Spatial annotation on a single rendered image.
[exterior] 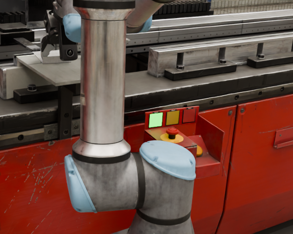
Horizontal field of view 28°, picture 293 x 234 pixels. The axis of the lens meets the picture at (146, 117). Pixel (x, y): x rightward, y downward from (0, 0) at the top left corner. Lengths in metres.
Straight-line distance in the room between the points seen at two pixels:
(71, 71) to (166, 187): 0.62
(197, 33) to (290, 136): 0.58
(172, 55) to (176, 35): 0.33
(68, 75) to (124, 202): 0.57
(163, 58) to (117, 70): 0.98
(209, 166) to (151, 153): 0.70
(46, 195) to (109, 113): 0.80
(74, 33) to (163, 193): 0.48
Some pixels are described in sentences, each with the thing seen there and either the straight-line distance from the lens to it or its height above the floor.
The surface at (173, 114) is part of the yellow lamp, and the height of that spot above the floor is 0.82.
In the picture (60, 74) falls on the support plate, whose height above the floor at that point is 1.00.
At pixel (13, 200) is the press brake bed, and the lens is 1.82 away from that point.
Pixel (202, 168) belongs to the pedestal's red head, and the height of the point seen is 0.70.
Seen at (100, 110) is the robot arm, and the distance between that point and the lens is 1.10.
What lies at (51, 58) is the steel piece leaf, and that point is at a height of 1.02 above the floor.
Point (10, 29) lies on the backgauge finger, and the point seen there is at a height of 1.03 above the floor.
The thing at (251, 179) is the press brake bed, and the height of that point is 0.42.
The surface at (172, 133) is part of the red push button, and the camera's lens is 1.78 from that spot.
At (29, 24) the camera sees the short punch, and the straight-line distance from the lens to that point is 1.81.
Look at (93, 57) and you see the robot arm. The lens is 1.08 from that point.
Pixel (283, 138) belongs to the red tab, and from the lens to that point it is 2.45.
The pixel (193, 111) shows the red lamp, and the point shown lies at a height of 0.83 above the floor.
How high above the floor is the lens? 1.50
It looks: 21 degrees down
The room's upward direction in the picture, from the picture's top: 4 degrees clockwise
